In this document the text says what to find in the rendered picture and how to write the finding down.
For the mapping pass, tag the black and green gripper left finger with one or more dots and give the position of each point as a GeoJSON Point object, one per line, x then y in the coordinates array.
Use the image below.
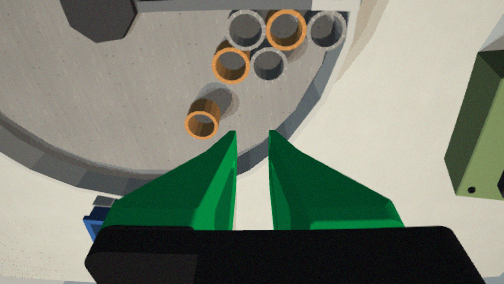
{"type": "Point", "coordinates": [186, 195]}

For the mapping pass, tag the bronze bushing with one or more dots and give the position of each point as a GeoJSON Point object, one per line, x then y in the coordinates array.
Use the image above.
{"type": "Point", "coordinates": [226, 75]}
{"type": "Point", "coordinates": [291, 42]}
{"type": "Point", "coordinates": [198, 129]}

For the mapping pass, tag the grey metal bushing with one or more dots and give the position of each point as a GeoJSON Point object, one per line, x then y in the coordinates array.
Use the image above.
{"type": "Point", "coordinates": [245, 44]}
{"type": "Point", "coordinates": [331, 41]}
{"type": "Point", "coordinates": [268, 76]}

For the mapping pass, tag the grey round turntable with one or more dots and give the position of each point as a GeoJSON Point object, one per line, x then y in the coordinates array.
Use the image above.
{"type": "Point", "coordinates": [94, 93]}

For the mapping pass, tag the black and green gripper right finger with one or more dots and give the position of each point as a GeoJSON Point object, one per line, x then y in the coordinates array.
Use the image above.
{"type": "Point", "coordinates": [319, 196]}

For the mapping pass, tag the blue open tray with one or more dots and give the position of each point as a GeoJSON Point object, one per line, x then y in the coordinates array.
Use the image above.
{"type": "Point", "coordinates": [101, 207]}

